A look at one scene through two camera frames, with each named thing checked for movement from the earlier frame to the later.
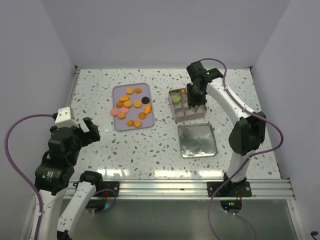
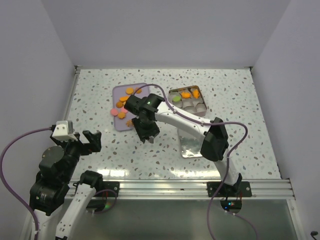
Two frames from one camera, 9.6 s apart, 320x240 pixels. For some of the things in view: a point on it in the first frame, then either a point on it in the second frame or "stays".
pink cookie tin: (178, 99) stays
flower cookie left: (121, 115) stays
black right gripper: (193, 101) → (152, 132)
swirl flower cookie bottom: (130, 123) stays
